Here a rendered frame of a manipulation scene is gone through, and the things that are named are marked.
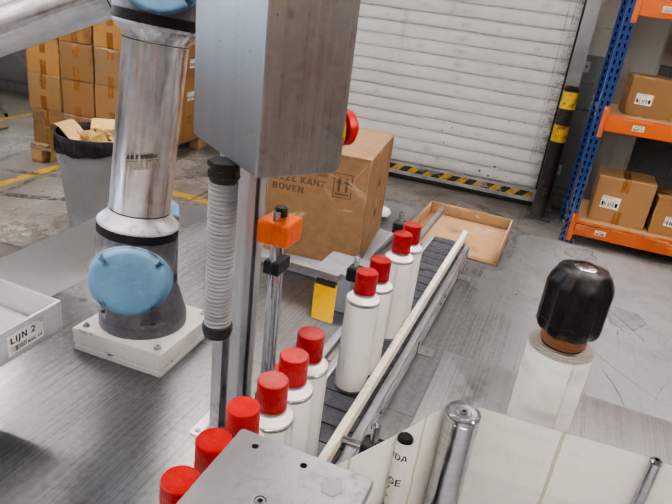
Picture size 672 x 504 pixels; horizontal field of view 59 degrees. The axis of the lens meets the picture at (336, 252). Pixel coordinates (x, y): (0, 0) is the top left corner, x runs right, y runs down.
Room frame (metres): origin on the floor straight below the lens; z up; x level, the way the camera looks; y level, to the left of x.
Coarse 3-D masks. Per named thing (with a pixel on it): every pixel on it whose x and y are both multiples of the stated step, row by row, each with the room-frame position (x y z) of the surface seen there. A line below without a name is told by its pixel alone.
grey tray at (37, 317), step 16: (0, 288) 0.78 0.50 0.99; (16, 288) 0.77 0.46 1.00; (0, 304) 0.78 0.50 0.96; (16, 304) 0.77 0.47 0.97; (32, 304) 0.76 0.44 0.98; (48, 304) 0.75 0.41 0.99; (0, 320) 0.74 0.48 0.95; (16, 320) 0.75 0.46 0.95; (32, 320) 0.70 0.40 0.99; (48, 320) 0.73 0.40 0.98; (0, 336) 0.65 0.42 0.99; (16, 336) 0.67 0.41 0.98; (32, 336) 0.70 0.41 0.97; (48, 336) 0.72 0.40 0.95; (0, 352) 0.65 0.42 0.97; (16, 352) 0.67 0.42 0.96
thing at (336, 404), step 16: (432, 240) 1.47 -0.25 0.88; (448, 240) 1.48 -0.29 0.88; (432, 256) 1.36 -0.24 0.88; (432, 272) 1.27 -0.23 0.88; (448, 272) 1.29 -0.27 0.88; (416, 288) 1.17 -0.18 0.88; (416, 320) 1.03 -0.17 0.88; (384, 352) 0.90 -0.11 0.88; (400, 352) 0.91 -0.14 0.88; (336, 400) 0.75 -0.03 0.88; (352, 400) 0.76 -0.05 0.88; (368, 400) 0.76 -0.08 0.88; (336, 416) 0.72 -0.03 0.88; (320, 432) 0.68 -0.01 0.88; (352, 432) 0.69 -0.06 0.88; (320, 448) 0.64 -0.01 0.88
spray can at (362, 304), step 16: (368, 272) 0.79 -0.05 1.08; (368, 288) 0.78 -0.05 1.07; (352, 304) 0.78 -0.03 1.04; (368, 304) 0.77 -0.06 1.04; (352, 320) 0.77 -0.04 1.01; (368, 320) 0.77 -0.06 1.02; (352, 336) 0.77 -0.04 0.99; (368, 336) 0.78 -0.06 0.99; (352, 352) 0.77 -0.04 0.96; (368, 352) 0.78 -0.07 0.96; (336, 368) 0.79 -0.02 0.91; (352, 368) 0.77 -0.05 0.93; (368, 368) 0.79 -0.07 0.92; (336, 384) 0.78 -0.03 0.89; (352, 384) 0.77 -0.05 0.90
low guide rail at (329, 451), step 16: (464, 240) 1.45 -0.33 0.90; (448, 256) 1.29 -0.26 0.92; (432, 288) 1.11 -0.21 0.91; (416, 304) 1.03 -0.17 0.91; (400, 336) 0.91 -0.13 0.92; (384, 368) 0.81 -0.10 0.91; (368, 384) 0.76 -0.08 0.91; (352, 416) 0.68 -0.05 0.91; (336, 432) 0.64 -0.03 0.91; (336, 448) 0.62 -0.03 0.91
